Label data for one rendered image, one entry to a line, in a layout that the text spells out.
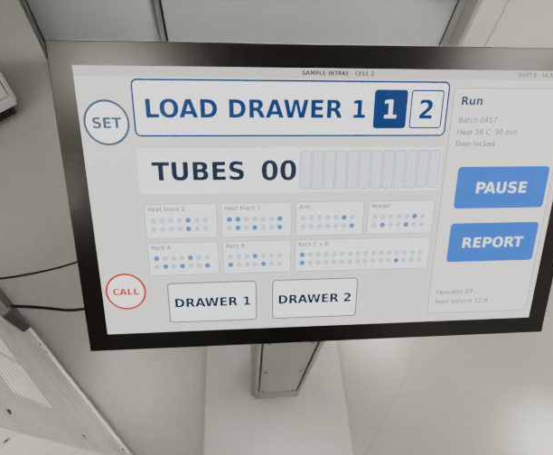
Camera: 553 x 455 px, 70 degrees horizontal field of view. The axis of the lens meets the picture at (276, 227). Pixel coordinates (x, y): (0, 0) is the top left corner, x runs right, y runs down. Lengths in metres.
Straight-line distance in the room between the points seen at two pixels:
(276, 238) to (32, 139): 1.93
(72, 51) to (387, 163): 0.31
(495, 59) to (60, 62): 0.40
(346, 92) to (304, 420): 1.14
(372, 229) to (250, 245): 0.13
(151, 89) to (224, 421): 1.14
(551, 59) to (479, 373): 1.30
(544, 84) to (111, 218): 0.44
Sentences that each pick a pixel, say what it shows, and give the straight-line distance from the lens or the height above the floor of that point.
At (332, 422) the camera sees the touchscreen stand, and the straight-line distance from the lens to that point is 1.40.
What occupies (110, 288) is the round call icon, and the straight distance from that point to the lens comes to 0.45.
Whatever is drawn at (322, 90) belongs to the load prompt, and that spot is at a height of 1.17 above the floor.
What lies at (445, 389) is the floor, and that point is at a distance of 1.58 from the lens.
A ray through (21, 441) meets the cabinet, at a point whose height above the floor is 0.76.
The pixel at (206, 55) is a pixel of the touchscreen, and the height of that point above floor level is 1.19.
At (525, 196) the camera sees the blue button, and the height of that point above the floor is 1.09.
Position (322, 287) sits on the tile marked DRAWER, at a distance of 0.44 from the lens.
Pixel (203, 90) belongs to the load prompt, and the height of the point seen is 1.17.
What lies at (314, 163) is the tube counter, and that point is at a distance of 0.40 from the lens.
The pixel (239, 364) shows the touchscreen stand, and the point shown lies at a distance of 1.41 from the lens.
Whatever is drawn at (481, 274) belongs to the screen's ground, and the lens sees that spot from 0.50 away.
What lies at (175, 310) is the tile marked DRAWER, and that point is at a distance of 0.45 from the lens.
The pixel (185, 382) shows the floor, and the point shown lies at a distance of 1.45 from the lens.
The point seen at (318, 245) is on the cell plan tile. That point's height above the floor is 1.05.
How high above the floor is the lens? 1.40
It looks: 56 degrees down
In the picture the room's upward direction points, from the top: 6 degrees clockwise
